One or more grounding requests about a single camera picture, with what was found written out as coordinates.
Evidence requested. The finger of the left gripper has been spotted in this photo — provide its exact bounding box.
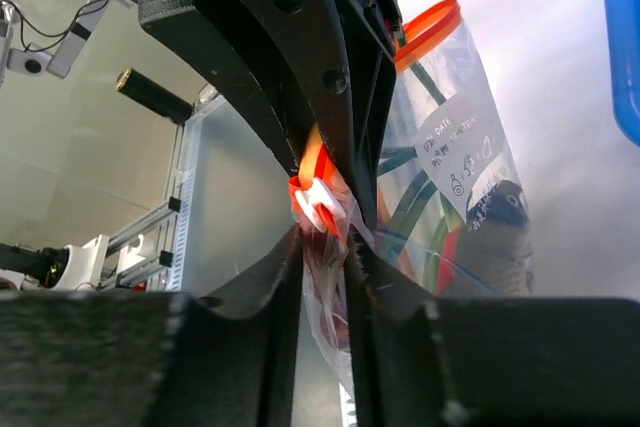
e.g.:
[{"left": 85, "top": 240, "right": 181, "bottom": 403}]
[{"left": 137, "top": 0, "right": 401, "bottom": 226}]

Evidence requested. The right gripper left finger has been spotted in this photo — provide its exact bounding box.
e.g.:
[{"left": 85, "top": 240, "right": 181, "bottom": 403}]
[{"left": 1, "top": 227, "right": 303, "bottom": 426}]

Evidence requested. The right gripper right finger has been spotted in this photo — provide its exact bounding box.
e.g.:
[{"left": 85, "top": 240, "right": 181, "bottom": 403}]
[{"left": 344, "top": 232, "right": 639, "bottom": 426}]

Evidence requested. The grey toy fish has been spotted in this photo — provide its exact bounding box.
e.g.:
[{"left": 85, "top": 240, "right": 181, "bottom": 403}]
[{"left": 455, "top": 179, "right": 532, "bottom": 296}]

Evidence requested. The clear zip top bag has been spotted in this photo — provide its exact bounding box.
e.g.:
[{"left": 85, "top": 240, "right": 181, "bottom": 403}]
[{"left": 289, "top": 0, "right": 533, "bottom": 390}]

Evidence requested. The blue plastic bin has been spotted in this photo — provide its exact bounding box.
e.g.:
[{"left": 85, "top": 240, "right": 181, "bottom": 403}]
[{"left": 604, "top": 0, "right": 639, "bottom": 144}]

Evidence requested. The red chili pepper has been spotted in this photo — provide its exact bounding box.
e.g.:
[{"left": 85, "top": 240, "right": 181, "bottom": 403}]
[{"left": 436, "top": 228, "right": 461, "bottom": 294}]

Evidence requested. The aluminium rail frame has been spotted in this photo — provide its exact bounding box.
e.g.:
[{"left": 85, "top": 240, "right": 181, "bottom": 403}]
[{"left": 98, "top": 127, "right": 184, "bottom": 290}]

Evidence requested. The slotted cable duct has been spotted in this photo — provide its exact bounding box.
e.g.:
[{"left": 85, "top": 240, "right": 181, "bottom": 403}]
[{"left": 166, "top": 119, "right": 202, "bottom": 292}]

